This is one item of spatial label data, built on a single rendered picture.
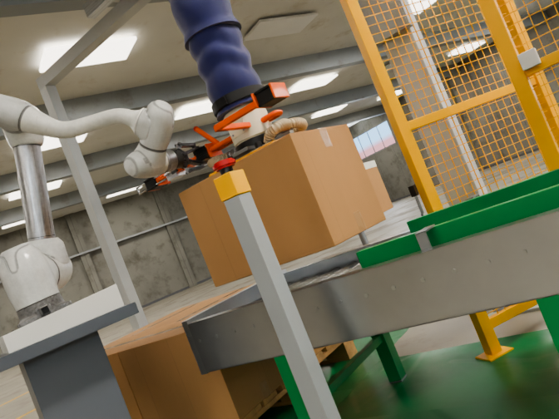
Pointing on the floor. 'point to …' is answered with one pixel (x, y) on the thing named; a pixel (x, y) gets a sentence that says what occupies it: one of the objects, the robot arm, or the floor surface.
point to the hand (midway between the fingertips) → (205, 155)
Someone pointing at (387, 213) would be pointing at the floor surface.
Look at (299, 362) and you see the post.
